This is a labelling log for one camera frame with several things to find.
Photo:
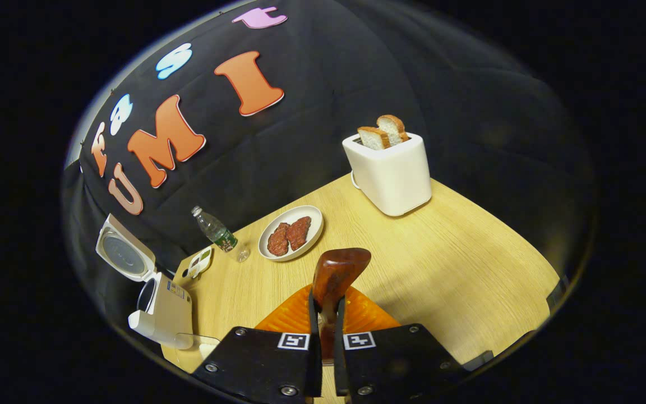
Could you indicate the clear plastic water bottle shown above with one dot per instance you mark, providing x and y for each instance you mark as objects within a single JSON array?
[{"x": 216, "y": 231}]

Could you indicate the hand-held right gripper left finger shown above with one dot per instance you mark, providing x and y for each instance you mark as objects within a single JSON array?
[{"x": 261, "y": 365}]

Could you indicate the white toaster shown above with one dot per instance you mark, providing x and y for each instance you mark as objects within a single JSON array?
[{"x": 393, "y": 179}]

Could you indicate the white divided grain dish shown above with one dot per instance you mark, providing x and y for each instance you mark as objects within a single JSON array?
[{"x": 201, "y": 261}]

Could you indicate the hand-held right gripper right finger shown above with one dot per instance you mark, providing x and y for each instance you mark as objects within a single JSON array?
[{"x": 390, "y": 365}]

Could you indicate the black backdrop cloth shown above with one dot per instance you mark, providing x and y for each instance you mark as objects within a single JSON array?
[{"x": 356, "y": 67}]

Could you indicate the brown wooden spoon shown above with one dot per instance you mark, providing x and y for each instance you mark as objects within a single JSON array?
[{"x": 337, "y": 272}]

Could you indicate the white round plate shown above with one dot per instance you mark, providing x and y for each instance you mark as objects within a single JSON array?
[{"x": 314, "y": 221}]

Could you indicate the red meat slice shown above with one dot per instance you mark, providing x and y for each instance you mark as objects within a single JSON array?
[
  {"x": 278, "y": 240},
  {"x": 299, "y": 233}
]

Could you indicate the white rice cooker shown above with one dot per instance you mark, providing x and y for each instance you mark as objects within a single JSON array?
[{"x": 171, "y": 314}]

